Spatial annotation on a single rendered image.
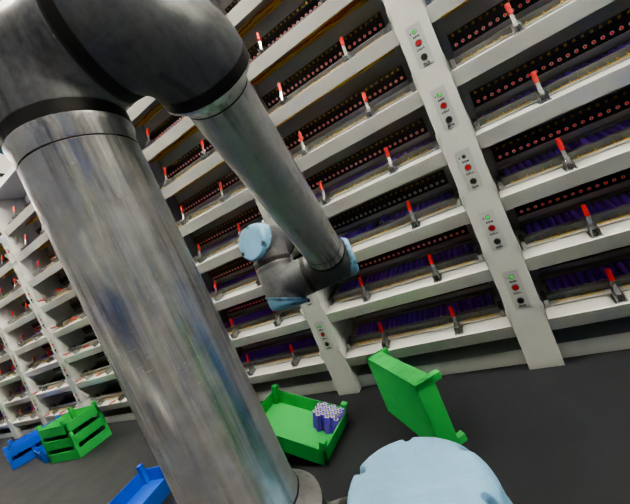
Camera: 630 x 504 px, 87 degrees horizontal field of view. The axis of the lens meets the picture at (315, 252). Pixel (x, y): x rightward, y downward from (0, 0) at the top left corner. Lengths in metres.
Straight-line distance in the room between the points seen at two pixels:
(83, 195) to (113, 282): 0.08
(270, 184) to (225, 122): 0.12
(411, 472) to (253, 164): 0.40
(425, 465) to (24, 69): 0.53
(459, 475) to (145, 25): 0.50
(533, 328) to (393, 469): 0.87
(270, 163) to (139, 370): 0.29
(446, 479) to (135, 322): 0.32
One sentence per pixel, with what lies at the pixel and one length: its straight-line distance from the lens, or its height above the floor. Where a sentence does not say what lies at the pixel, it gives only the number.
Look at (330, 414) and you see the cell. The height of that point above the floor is 0.08.
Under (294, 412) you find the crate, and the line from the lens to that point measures 1.36.
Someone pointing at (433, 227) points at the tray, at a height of 0.52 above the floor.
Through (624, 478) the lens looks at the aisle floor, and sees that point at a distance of 0.96.
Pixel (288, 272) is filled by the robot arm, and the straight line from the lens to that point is 0.77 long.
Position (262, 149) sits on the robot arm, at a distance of 0.46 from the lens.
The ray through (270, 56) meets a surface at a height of 1.29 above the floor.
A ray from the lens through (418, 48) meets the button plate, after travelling 1.18.
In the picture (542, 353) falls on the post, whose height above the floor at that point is 0.05.
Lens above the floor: 0.65
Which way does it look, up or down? 3 degrees down
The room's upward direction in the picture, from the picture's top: 23 degrees counter-clockwise
